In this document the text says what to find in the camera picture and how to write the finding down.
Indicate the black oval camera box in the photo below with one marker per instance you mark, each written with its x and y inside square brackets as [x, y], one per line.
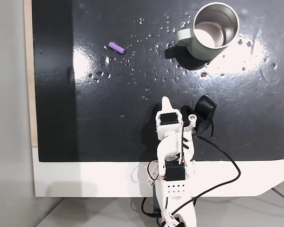
[204, 107]

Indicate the purple ribbed pen grip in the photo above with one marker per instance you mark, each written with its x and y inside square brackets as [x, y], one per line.
[116, 48]

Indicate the pale green steel-lined mug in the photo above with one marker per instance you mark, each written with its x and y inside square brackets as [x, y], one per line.
[203, 51]

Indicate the white tape with red print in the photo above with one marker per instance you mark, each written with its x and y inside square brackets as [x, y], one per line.
[168, 220]

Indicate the black glossy table mat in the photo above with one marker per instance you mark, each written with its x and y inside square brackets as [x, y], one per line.
[109, 113]

